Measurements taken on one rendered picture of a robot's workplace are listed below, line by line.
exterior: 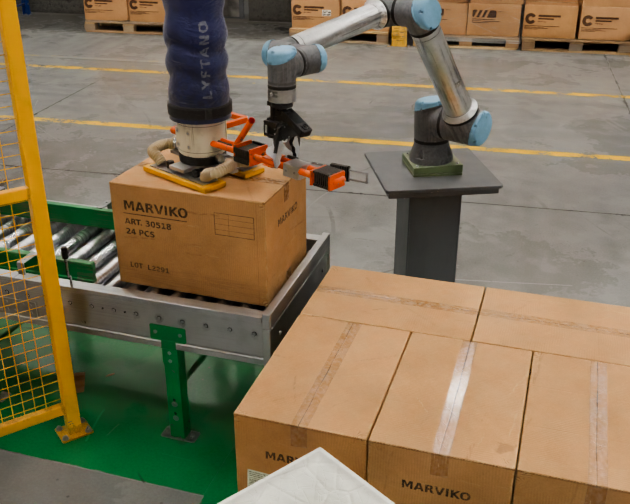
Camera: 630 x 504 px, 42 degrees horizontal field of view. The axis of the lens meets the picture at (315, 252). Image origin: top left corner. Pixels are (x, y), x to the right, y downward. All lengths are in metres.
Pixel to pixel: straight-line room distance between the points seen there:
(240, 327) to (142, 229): 0.52
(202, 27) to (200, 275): 0.86
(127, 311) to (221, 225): 0.47
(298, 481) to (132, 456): 1.77
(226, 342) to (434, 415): 0.83
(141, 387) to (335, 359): 1.14
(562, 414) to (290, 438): 0.78
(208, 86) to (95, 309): 0.90
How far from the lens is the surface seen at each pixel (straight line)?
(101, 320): 3.08
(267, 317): 2.74
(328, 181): 2.52
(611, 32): 9.97
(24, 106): 2.76
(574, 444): 2.39
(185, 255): 2.96
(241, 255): 2.85
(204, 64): 2.81
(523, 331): 2.86
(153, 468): 3.10
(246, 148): 2.79
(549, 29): 9.91
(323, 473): 1.47
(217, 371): 3.57
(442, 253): 3.72
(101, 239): 3.55
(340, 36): 2.95
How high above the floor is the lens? 1.98
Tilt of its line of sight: 26 degrees down
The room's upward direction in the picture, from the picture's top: straight up
